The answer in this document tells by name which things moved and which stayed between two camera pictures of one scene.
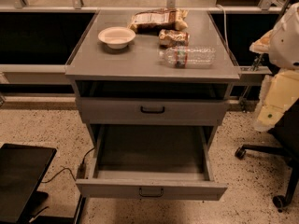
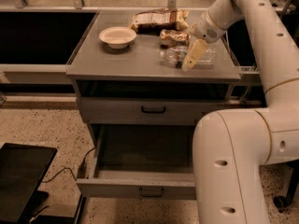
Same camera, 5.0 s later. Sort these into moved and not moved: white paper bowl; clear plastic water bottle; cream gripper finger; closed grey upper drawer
Moved: cream gripper finger
Not moved: white paper bowl; clear plastic water bottle; closed grey upper drawer
